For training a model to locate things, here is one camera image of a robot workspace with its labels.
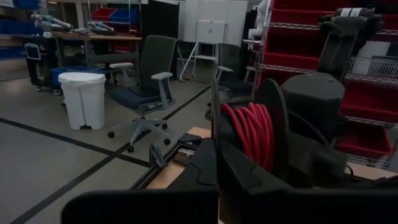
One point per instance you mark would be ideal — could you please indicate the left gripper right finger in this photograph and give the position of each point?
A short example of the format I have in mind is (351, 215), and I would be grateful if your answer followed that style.
(295, 208)

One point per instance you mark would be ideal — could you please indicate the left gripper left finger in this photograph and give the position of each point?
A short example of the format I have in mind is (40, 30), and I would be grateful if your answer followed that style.
(140, 208)

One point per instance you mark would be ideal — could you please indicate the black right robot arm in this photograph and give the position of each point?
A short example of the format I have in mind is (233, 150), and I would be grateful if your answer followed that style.
(311, 102)

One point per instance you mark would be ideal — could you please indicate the white bin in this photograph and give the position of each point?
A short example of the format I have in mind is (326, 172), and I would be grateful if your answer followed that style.
(82, 102)

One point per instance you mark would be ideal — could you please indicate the black office chair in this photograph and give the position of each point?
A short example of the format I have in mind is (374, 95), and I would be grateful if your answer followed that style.
(230, 56)

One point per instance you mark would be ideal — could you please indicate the blue grey office chair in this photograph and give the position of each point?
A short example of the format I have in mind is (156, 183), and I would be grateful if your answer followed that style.
(155, 56)

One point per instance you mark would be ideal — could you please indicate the white partition panel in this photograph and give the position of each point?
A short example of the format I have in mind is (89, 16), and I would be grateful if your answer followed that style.
(230, 12)

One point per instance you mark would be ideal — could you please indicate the wooden workbench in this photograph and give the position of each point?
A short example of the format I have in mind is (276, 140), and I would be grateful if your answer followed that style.
(93, 38)

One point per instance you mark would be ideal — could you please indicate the grey rolled bundle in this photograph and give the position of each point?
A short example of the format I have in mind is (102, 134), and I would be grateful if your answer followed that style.
(53, 21)
(99, 27)

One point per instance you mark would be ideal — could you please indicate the black partition panel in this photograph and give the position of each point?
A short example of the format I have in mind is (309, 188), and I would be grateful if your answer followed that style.
(160, 18)

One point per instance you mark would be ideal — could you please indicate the blue storage bin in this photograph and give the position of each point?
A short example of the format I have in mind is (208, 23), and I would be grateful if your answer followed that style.
(126, 15)

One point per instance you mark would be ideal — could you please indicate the shelf with blue bins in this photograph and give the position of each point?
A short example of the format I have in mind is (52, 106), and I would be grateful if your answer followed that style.
(18, 26)

